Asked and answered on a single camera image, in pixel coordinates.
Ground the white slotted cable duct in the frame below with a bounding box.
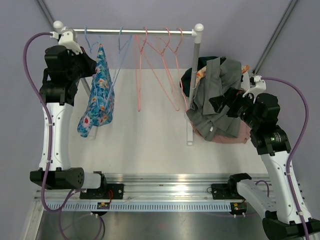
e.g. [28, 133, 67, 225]
[43, 202, 232, 212]

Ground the blue floral garment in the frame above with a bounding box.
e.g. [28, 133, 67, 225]
[77, 45, 115, 138]

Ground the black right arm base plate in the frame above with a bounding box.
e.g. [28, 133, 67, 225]
[206, 182, 257, 201]

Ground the pink hanger of floral skirt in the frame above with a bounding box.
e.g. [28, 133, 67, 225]
[143, 27, 180, 112]

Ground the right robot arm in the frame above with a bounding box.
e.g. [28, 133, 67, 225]
[209, 87, 320, 240]

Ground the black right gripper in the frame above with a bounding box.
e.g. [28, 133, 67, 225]
[209, 87, 261, 130]

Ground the blue wire hanger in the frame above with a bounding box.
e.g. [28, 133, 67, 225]
[84, 26, 113, 113]
[111, 27, 132, 90]

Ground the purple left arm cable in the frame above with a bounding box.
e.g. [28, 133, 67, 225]
[22, 31, 105, 240]

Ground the grey skirt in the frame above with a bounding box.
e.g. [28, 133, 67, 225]
[186, 57, 242, 142]

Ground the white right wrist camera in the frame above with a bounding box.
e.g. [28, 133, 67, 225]
[242, 75, 267, 102]

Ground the aluminium frame post right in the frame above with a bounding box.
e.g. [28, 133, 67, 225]
[252, 0, 300, 74]

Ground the orange floral skirt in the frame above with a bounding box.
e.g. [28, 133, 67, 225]
[195, 65, 250, 84]

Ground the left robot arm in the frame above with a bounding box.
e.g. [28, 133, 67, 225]
[29, 45, 112, 199]

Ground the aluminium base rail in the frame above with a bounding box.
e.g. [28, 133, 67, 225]
[33, 173, 306, 202]

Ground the dark green plaid skirt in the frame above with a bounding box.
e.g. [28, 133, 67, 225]
[179, 56, 226, 97]

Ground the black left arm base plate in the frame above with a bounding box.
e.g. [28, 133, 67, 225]
[79, 183, 124, 200]

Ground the pink pleated skirt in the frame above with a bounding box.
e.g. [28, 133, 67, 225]
[191, 119, 251, 144]

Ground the pink wire hanger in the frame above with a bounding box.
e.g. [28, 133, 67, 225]
[159, 27, 188, 112]

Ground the silver clothes rack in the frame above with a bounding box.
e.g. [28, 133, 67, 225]
[53, 20, 205, 146]

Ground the aluminium frame post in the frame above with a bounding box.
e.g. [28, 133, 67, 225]
[252, 0, 300, 74]
[35, 0, 55, 31]

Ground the aluminium frame post left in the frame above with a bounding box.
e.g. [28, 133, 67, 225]
[35, 0, 55, 31]

